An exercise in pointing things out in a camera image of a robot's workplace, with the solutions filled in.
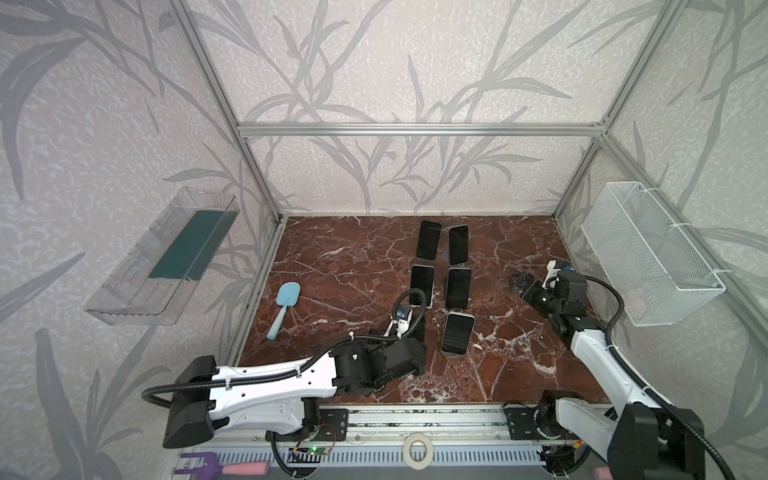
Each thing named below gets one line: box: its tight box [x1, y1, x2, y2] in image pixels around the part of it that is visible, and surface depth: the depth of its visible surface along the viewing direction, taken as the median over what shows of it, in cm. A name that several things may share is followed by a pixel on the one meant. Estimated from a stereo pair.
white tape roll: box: [403, 433, 433, 470], surface depth 71 cm
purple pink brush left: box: [174, 452, 270, 479], surface depth 70 cm
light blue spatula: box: [267, 281, 301, 341], surface depth 99 cm
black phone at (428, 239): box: [416, 220, 442, 260], surface depth 101 cm
